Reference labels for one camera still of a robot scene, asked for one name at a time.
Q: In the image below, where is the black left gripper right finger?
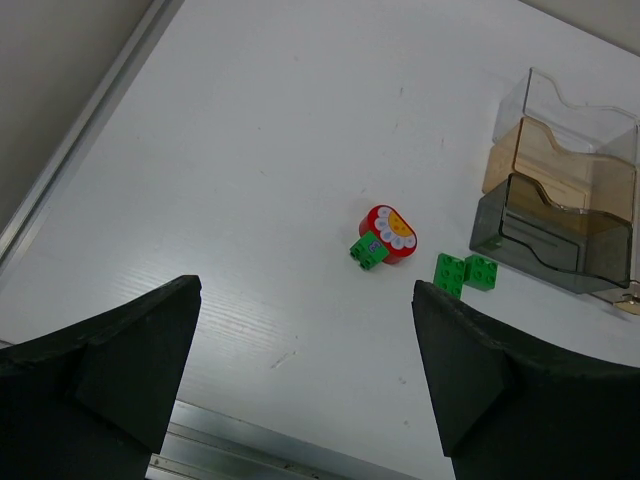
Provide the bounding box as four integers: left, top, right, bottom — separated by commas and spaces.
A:
412, 280, 639, 479

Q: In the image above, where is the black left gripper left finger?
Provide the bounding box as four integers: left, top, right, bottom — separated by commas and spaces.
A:
1, 275, 201, 479

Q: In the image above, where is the green square lego brick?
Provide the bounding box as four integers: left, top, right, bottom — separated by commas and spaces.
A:
464, 254, 498, 292

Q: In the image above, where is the green flat lego plate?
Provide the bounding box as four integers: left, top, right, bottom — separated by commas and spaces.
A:
433, 253, 466, 299

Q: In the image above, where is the dark grey plastic bin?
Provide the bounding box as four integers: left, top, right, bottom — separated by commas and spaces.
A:
469, 173, 633, 294

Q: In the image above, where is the small green lego brick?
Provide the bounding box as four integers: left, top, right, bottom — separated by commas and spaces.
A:
349, 231, 389, 271

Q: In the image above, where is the clear plastic bin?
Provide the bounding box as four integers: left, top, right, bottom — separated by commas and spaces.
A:
492, 68, 639, 165

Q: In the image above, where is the aluminium table frame rail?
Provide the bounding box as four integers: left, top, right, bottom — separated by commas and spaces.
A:
1, 1, 426, 479

